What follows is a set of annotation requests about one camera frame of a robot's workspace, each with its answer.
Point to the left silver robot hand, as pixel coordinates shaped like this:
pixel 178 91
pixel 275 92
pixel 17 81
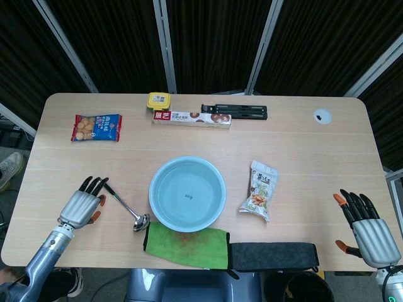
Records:
pixel 78 207

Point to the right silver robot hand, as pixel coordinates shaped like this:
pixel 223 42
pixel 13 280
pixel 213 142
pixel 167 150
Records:
pixel 371 234

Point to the metal ladle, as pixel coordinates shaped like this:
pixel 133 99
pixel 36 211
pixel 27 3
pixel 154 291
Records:
pixel 126 207

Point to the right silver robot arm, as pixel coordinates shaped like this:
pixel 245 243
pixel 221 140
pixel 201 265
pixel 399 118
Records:
pixel 390 284

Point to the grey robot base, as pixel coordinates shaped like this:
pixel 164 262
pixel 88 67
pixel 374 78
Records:
pixel 192 284

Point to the light blue bowl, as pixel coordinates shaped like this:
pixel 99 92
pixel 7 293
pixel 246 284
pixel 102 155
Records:
pixel 187 194

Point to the black and white sneaker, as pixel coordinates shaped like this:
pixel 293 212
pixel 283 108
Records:
pixel 74 281

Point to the grey sneaker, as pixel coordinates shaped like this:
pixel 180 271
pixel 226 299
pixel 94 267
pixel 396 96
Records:
pixel 11 170

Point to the blue red biscuit bag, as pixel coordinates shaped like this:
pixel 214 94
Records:
pixel 96 127

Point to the black waste bin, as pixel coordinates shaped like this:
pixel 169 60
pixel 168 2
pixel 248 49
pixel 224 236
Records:
pixel 297 287

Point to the dark grey microfiber cloth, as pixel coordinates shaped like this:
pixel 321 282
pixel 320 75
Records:
pixel 272 256

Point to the green microfiber cloth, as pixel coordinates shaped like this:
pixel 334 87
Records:
pixel 185 248

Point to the white peanut snack bag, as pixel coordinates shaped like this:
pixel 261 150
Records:
pixel 259 192

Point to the yellow lidded small container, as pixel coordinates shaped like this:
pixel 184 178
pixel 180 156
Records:
pixel 159 100

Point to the long cookie box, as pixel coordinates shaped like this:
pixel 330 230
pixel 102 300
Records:
pixel 192 120

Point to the black folding stand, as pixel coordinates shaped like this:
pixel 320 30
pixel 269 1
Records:
pixel 234 111

